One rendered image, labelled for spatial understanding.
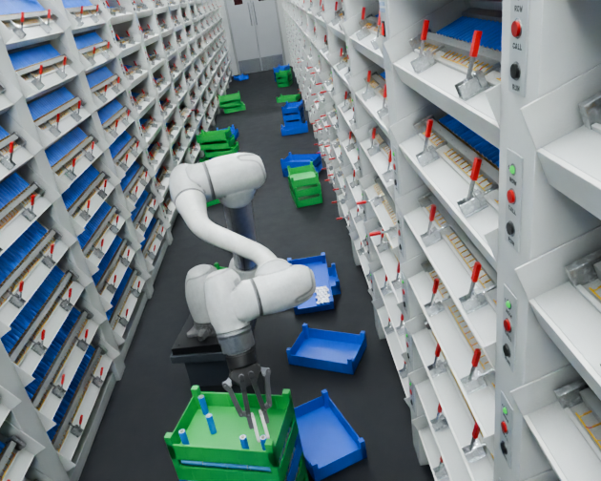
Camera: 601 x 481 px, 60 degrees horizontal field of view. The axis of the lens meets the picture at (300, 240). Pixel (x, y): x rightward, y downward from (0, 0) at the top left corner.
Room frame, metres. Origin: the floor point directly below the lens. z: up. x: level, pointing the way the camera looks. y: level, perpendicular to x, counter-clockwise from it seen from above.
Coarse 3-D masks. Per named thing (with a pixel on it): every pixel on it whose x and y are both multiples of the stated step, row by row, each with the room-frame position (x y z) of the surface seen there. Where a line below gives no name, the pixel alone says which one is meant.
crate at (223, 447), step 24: (192, 408) 1.19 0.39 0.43; (216, 408) 1.21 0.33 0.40; (288, 408) 1.11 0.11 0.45; (168, 432) 1.06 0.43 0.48; (192, 432) 1.13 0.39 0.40; (240, 432) 1.10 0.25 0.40; (264, 432) 1.08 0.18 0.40; (192, 456) 1.03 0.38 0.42; (216, 456) 1.01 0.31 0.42; (240, 456) 0.99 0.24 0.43; (264, 456) 0.97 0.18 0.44
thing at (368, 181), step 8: (368, 176) 1.92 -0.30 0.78; (376, 176) 1.92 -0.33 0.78; (368, 184) 1.92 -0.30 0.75; (376, 184) 1.91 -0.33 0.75; (368, 192) 1.88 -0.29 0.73; (376, 192) 1.84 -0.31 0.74; (376, 208) 1.72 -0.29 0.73; (384, 208) 1.68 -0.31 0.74; (384, 216) 1.63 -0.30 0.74; (392, 216) 1.60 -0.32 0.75; (384, 224) 1.57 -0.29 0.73; (392, 224) 1.55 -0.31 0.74; (392, 240) 1.45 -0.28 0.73; (392, 248) 1.32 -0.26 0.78
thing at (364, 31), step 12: (360, 12) 1.92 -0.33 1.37; (372, 12) 1.92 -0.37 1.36; (348, 24) 1.92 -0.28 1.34; (360, 24) 1.90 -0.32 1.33; (372, 24) 1.74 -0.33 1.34; (348, 36) 1.92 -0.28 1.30; (360, 36) 1.73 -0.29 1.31; (372, 36) 1.67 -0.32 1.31; (360, 48) 1.74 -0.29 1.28; (372, 48) 1.51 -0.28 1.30; (372, 60) 1.58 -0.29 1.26
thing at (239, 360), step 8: (248, 352) 1.08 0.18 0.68; (232, 360) 1.07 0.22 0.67; (240, 360) 1.06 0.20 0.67; (248, 360) 1.07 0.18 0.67; (256, 360) 1.09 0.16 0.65; (232, 368) 1.07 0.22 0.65; (240, 368) 1.08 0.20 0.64; (248, 368) 1.08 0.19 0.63; (256, 368) 1.08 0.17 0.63; (232, 376) 1.07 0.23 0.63; (248, 376) 1.07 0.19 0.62; (256, 376) 1.07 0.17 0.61; (248, 384) 1.06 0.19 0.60
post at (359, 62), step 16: (352, 0) 1.92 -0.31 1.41; (368, 0) 1.92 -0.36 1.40; (352, 16) 1.92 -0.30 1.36; (352, 48) 1.92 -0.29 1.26; (352, 64) 1.92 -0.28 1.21; (368, 64) 1.92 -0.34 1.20; (368, 160) 1.92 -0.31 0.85; (368, 208) 1.92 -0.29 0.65; (368, 240) 1.95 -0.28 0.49; (368, 256) 2.00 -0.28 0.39; (384, 336) 1.92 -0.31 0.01
